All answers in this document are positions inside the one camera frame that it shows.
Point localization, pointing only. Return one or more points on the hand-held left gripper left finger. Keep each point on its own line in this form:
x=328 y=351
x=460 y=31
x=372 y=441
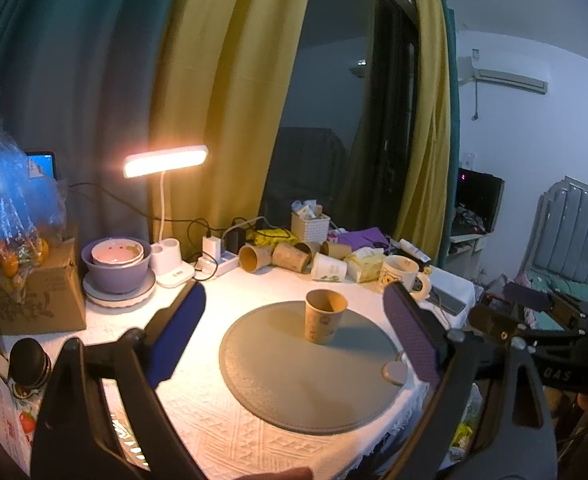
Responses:
x=176 y=332

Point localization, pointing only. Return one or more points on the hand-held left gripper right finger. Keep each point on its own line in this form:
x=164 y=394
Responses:
x=414 y=335

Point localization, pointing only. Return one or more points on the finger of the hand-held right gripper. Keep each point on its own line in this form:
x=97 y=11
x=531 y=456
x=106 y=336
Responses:
x=524 y=296
x=489 y=317

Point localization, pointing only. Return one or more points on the brown paper cup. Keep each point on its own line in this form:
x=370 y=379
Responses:
x=254 y=258
x=310 y=249
x=291 y=258
x=339 y=249
x=324 y=317

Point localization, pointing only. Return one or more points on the white paper cup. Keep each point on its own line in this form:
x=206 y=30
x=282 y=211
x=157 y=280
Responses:
x=330 y=267

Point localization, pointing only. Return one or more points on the pile of clothes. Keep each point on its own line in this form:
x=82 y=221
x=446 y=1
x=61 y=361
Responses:
x=549 y=290

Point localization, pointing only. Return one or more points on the dark phone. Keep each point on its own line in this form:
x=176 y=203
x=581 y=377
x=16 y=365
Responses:
x=446 y=301

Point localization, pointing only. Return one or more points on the white printed mug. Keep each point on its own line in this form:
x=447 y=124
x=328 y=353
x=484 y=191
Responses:
x=399 y=275

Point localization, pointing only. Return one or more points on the white plate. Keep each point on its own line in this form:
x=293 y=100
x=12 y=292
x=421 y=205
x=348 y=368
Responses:
x=119 y=300

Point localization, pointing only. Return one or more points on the white power strip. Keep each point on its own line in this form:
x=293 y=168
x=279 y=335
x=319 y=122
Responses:
x=219 y=266

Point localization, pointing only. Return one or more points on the grey padded headboard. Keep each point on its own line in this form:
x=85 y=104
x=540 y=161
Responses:
x=569 y=230

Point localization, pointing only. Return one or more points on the purple bowl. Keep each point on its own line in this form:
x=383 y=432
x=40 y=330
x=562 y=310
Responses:
x=116 y=277

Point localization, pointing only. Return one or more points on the yellow tissue pack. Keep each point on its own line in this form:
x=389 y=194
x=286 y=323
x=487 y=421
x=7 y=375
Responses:
x=366 y=266

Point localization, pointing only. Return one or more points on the white tube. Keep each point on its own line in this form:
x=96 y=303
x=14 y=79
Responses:
x=414 y=250

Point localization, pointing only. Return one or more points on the white textured tablecloth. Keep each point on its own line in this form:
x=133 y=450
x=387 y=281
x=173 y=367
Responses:
x=199 y=420

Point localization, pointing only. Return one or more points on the white charger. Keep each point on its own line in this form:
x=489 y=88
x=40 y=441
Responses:
x=212 y=247

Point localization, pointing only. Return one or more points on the white bowl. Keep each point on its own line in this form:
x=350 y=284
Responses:
x=119 y=255

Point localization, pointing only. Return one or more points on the black monitor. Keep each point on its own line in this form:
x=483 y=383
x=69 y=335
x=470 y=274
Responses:
x=476 y=200

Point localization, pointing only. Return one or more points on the black power adapter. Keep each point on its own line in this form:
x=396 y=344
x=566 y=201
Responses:
x=235 y=241

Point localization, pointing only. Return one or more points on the purple cloth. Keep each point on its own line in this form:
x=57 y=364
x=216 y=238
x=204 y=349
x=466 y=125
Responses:
x=364 y=237

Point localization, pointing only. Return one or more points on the grey round mat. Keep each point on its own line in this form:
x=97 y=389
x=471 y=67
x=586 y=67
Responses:
x=294 y=385

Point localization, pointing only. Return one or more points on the yellow packet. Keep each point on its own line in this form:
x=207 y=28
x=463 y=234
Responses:
x=271 y=236

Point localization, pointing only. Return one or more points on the cardboard box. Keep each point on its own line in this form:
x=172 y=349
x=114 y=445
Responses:
x=34 y=305

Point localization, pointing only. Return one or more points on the white woven basket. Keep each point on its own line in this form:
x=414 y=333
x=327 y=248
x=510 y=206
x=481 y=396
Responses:
x=311 y=227

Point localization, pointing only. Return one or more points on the black round jar lid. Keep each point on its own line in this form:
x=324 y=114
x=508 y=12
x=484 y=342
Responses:
x=26 y=362

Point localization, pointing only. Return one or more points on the white desk lamp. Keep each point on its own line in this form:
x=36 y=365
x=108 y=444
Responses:
x=169 y=160

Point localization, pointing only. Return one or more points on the strawberry printed box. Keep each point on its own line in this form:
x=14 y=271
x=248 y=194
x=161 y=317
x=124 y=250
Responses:
x=4 y=415

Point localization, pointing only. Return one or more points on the narrow teal curtain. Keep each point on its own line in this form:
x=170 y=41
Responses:
x=452 y=110

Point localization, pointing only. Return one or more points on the narrow yellow curtain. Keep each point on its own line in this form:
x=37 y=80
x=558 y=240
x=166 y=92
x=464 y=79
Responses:
x=431 y=110

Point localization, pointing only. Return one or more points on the plastic bag of oranges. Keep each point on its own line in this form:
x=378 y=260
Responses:
x=9 y=200

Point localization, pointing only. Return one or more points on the laptop screen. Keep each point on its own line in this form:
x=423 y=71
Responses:
x=39 y=165

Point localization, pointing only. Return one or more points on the white air conditioner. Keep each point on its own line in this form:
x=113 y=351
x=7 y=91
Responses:
x=504 y=71

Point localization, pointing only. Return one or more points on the dark glass door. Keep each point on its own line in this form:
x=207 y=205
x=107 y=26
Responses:
x=344 y=110

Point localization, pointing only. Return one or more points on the wide yellow curtain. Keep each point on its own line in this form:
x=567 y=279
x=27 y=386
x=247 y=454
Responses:
x=224 y=85

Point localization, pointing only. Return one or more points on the wide teal curtain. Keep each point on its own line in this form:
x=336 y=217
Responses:
x=64 y=60

